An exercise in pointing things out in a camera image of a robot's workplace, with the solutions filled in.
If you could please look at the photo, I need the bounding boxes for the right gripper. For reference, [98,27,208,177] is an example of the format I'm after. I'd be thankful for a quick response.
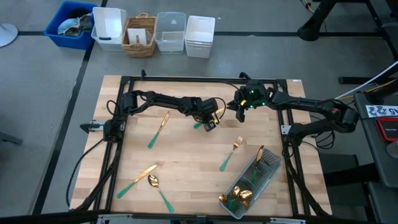
[228,88,253,124]

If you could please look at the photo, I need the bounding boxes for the gold knife green handle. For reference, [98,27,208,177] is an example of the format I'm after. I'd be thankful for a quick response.
[193,108,225,129]
[251,144,265,185]
[147,110,171,150]
[116,164,159,199]

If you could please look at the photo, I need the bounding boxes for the gold fork green handle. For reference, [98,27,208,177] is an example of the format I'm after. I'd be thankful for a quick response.
[219,136,244,172]

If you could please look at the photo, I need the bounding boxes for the clear plastic bin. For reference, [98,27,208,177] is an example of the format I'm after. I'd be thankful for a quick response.
[154,11,187,55]

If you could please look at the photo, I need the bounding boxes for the stacked white plastic bins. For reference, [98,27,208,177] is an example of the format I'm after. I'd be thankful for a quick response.
[184,15,216,59]

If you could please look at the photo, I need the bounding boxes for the wicker basket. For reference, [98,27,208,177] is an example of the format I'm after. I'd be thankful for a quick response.
[121,12,157,58]

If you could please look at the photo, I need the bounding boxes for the small white box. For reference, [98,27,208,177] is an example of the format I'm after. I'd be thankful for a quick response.
[126,27,152,46]

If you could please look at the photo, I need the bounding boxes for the black stand leg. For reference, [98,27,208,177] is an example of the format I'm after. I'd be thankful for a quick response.
[297,0,338,42]

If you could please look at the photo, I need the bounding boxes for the black clamp silver plate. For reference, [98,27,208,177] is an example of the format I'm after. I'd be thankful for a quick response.
[79,121,106,134]

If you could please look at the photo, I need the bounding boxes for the white plastic bin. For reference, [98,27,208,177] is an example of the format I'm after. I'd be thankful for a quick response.
[91,6,128,52]

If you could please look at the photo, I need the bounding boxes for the white label black print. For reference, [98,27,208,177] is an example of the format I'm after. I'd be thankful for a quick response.
[366,105,398,118]

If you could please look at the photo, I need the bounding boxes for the blue plastic bin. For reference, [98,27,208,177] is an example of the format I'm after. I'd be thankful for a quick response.
[43,1,99,50]

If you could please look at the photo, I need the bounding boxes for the red and black device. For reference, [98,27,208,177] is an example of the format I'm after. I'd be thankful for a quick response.
[375,116,398,142]

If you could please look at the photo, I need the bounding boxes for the bundle of clothes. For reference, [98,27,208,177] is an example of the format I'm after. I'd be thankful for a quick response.
[57,12,94,38]

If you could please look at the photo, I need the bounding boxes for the black crossbeam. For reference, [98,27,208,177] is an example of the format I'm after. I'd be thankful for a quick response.
[0,210,398,224]

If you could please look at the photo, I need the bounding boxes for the grey round stand base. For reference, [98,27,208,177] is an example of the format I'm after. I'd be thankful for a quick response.
[0,22,19,49]

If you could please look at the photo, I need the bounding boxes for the black aluminium table frame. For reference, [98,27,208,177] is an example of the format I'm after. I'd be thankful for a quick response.
[72,68,332,218]

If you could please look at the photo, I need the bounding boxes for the grey wire mesh cutlery basket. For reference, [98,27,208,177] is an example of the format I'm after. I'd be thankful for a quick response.
[219,147,282,220]

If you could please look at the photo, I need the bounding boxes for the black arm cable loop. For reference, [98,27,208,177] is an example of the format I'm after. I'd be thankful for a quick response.
[306,129,336,151]

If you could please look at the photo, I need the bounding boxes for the orange cable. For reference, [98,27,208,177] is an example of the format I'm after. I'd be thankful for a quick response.
[298,0,314,14]

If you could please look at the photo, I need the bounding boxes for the black metal floor frame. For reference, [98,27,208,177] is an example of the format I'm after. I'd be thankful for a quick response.
[338,0,398,85]

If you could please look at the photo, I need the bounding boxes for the silver bracket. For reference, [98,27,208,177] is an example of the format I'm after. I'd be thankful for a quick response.
[96,213,135,224]
[269,217,307,224]

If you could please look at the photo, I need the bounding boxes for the yellow floor cable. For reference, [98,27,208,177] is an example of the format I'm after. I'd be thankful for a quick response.
[341,79,398,100]

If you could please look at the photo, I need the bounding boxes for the white cable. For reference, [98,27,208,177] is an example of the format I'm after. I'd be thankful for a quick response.
[334,60,398,100]

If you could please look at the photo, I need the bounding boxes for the black floor cable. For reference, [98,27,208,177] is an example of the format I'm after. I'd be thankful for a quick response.
[65,138,105,208]

